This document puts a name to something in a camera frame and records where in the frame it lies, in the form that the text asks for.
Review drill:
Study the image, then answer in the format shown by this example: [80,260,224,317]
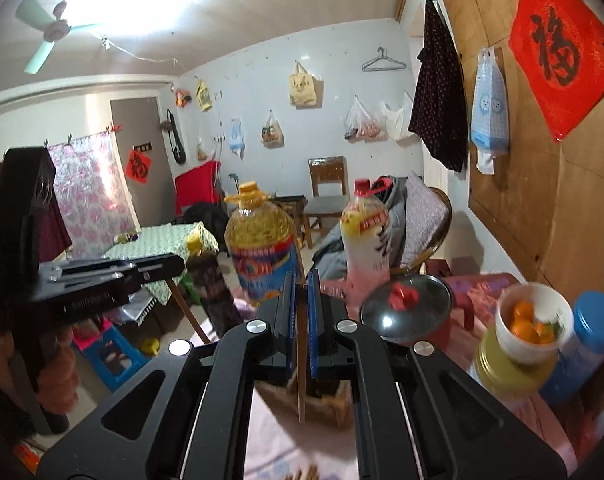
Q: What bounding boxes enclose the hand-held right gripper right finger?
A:
[306,268,568,480]

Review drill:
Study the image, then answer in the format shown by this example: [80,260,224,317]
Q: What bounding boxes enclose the pink floral curtain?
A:
[47,130,135,261]

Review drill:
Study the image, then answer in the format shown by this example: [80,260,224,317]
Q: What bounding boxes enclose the red cloth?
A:
[174,160,223,216]

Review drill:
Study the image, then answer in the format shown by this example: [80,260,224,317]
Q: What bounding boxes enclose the yellow hanging bag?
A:
[195,79,214,113]

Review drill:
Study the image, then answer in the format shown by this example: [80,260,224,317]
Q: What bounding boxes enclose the person's left hand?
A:
[36,327,79,413]

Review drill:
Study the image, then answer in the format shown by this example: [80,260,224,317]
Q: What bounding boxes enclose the grey jacket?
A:
[313,175,408,283]

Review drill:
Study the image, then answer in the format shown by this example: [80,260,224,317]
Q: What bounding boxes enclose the black hanging bag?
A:
[162,108,188,165]

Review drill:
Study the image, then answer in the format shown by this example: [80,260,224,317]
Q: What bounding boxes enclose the gold-lidded tin can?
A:
[472,327,558,396]

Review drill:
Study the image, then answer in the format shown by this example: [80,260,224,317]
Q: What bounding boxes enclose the wooden chopstick holder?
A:
[254,379,354,430]

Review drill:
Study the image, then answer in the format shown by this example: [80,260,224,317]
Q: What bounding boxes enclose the dark soy sauce bottle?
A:
[186,222,243,343]

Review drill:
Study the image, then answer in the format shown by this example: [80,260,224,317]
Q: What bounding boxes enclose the blue-lidded can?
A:
[542,291,604,406]

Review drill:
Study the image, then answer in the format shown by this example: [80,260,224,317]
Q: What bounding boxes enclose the beige tote bag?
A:
[288,61,317,109]

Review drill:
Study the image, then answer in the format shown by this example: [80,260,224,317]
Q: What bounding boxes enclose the grey door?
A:
[109,95,180,216]

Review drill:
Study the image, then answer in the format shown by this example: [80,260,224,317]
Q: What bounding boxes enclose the white red-capped drink bottle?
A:
[339,177,393,306]

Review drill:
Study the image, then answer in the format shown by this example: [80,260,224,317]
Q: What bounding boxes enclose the maroon cloth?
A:
[41,187,74,262]

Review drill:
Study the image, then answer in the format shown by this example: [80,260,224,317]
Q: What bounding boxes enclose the wooden chair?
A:
[306,157,349,249]

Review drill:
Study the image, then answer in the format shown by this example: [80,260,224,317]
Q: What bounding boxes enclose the green patterned tablecloth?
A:
[102,222,220,306]

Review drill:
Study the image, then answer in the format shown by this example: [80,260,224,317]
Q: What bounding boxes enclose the small wooden stool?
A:
[273,195,309,249]

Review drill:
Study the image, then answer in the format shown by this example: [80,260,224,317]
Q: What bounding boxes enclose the small blue and white bag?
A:
[228,118,246,157]

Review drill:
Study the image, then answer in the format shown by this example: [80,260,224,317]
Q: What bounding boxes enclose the white bowl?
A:
[494,282,575,366]

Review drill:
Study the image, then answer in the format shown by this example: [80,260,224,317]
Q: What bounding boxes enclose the pink printed tablecloth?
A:
[232,272,583,480]

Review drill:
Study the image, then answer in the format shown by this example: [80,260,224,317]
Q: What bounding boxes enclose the dark dotted hanging garment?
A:
[408,0,470,173]

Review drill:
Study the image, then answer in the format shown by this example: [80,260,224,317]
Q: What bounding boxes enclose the blue plastic stool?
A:
[72,325,150,391]

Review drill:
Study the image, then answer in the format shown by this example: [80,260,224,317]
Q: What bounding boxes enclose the small red diamond poster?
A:
[124,151,154,186]

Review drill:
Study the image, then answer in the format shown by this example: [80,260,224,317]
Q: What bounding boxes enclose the clear plastic bag red contents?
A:
[343,95,388,142]

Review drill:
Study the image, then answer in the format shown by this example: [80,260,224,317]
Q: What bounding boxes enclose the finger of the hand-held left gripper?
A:
[52,254,189,291]

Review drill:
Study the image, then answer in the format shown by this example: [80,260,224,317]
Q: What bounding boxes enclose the dark red plastic stool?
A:
[422,258,483,332]

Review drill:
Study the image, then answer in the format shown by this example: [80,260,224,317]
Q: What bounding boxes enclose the yellow cooking oil bottle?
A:
[223,181,303,306]

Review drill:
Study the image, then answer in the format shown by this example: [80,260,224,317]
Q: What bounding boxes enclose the wooden chopstick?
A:
[295,284,307,424]

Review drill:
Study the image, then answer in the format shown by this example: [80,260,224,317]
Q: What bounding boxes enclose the clear plastic bag of snacks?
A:
[261,110,286,149]

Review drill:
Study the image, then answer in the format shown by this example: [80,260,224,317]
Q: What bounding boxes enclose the rattan chair with floral cushion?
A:
[392,170,455,276]

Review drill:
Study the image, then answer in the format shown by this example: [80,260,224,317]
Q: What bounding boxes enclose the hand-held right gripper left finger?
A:
[36,271,299,480]

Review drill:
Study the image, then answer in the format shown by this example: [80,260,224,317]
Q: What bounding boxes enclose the plywood board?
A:
[426,0,604,321]

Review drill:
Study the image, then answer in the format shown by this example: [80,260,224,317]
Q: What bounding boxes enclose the green ceiling fan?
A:
[14,0,108,76]

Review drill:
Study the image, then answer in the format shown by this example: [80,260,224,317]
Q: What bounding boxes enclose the wire clothes hanger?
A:
[361,47,408,75]

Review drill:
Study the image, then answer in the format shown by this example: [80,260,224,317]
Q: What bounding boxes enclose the blue and white plastic bag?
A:
[469,47,510,176]

